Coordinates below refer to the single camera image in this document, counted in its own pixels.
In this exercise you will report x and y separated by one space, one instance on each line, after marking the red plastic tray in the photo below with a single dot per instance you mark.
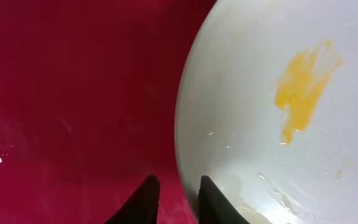
87 106

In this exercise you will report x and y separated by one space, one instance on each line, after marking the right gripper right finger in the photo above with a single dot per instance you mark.
214 207

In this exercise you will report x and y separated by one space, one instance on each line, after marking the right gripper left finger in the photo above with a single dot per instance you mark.
142 206

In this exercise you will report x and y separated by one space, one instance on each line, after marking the white plate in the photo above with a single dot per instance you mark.
228 127

